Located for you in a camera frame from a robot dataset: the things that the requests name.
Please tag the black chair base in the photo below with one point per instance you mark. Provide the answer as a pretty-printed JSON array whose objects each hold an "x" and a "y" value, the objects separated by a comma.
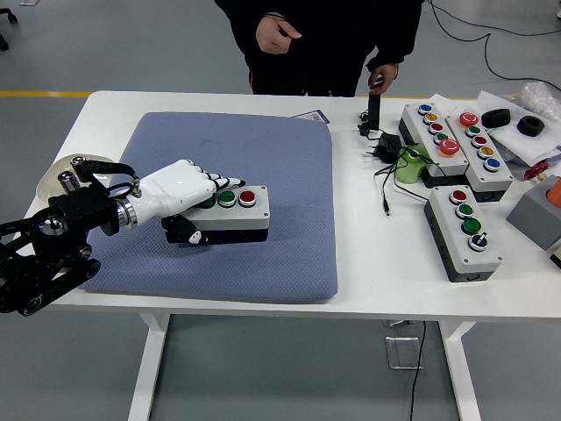
[{"x": 3, "y": 41}]

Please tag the orange cylinder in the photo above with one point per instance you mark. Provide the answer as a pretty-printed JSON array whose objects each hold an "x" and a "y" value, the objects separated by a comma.
[{"x": 554, "y": 193}]

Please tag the five-button box blue button end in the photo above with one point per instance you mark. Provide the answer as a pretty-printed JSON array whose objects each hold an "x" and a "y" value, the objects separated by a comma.
[{"x": 427, "y": 147}]

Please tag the person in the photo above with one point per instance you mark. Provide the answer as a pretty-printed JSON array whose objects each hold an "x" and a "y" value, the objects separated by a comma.
[{"x": 333, "y": 48}]

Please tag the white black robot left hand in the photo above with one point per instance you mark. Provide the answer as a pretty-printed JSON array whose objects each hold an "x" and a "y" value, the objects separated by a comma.
[{"x": 175, "y": 188}]

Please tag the green plastic part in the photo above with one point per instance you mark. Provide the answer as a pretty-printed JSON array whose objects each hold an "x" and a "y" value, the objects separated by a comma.
[{"x": 407, "y": 171}]

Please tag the black upright device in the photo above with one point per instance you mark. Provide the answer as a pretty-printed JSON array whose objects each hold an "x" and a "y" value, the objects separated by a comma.
[{"x": 374, "y": 112}]

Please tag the grey block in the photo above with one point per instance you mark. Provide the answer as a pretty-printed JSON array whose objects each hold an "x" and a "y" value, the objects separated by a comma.
[{"x": 534, "y": 219}]

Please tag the person's left forearm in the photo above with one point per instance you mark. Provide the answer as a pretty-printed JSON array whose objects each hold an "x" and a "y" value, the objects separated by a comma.
[{"x": 392, "y": 50}]

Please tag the cream shallow dish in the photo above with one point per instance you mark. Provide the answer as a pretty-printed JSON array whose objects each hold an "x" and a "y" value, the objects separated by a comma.
[{"x": 50, "y": 177}]

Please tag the white black small box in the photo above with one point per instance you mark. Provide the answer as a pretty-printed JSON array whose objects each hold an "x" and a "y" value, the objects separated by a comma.
[{"x": 557, "y": 258}]

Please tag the person's right hand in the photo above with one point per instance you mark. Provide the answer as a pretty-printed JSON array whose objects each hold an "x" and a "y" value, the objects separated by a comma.
[{"x": 271, "y": 35}]

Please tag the purple white card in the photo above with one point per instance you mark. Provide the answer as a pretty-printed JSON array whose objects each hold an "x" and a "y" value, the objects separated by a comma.
[{"x": 313, "y": 116}]

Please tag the black power adapter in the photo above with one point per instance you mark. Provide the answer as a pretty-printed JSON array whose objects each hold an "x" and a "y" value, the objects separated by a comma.
[{"x": 389, "y": 144}]

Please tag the white flat box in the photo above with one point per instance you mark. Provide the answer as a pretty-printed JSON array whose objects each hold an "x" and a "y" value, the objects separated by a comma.
[{"x": 442, "y": 102}]

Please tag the person's left hand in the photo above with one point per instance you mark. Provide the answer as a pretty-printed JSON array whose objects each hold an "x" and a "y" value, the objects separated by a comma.
[{"x": 385, "y": 76}]

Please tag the blue-grey textured mat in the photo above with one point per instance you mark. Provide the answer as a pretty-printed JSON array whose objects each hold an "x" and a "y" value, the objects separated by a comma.
[{"x": 263, "y": 272}]

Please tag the white paper sheet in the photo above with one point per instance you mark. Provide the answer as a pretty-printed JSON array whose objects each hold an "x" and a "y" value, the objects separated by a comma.
[{"x": 526, "y": 147}]

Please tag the clear plastic bag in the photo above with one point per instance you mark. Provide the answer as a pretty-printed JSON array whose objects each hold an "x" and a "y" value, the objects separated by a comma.
[{"x": 537, "y": 96}]

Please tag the grey four-button control box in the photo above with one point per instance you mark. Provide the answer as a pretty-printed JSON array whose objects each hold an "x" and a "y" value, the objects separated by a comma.
[
  {"x": 460, "y": 250},
  {"x": 250, "y": 219}
]

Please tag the metal floor plate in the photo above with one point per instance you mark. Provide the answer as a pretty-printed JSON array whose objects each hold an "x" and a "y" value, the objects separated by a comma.
[{"x": 399, "y": 353}]

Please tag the white table leg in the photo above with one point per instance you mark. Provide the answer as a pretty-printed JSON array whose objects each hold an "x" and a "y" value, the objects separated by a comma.
[
  {"x": 146, "y": 373},
  {"x": 462, "y": 377}
]

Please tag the dark metal cylinder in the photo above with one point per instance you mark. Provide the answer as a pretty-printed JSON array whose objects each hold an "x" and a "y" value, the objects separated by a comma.
[
  {"x": 78, "y": 159},
  {"x": 66, "y": 179}
]

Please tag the five-button box red mushroom end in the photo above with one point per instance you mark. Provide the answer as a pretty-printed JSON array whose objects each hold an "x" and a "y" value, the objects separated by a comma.
[{"x": 495, "y": 177}]

